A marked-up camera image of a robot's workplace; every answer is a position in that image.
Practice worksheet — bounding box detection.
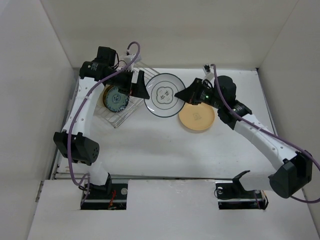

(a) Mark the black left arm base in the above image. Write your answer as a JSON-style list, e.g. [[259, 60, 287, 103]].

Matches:
[[80, 180, 129, 211]]

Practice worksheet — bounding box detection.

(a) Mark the blue patterned plate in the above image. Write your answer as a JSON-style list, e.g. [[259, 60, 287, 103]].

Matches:
[[102, 85, 130, 113]]

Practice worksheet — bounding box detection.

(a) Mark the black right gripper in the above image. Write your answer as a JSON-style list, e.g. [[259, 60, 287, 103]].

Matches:
[[175, 77, 224, 109]]

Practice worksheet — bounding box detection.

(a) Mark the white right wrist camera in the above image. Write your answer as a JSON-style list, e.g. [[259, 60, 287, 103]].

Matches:
[[202, 64, 215, 82]]

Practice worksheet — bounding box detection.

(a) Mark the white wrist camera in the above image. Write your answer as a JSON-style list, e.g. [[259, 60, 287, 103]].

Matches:
[[202, 64, 215, 82], [120, 53, 142, 71]]

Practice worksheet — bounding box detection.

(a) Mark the clear wire dish rack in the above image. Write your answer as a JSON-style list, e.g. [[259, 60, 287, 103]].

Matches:
[[96, 59, 161, 129]]

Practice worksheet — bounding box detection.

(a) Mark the white plate black rim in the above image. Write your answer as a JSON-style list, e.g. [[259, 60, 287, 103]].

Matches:
[[144, 73, 186, 118]]

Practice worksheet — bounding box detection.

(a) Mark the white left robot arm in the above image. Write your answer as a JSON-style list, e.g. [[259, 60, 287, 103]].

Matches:
[[53, 46, 150, 199]]

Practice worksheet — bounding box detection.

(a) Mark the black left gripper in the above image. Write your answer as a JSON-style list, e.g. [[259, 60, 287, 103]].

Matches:
[[106, 67, 149, 99]]

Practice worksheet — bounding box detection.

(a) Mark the yellow bear plate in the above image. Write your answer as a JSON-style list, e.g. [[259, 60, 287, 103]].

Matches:
[[178, 103, 216, 131]]

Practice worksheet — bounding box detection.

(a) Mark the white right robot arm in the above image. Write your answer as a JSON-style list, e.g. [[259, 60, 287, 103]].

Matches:
[[175, 75, 314, 199]]

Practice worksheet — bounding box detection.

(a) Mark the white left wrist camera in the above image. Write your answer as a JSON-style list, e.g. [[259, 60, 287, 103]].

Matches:
[[120, 53, 142, 71]]

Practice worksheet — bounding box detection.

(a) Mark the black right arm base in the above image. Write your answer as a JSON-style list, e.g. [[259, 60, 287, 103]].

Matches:
[[213, 170, 269, 211]]

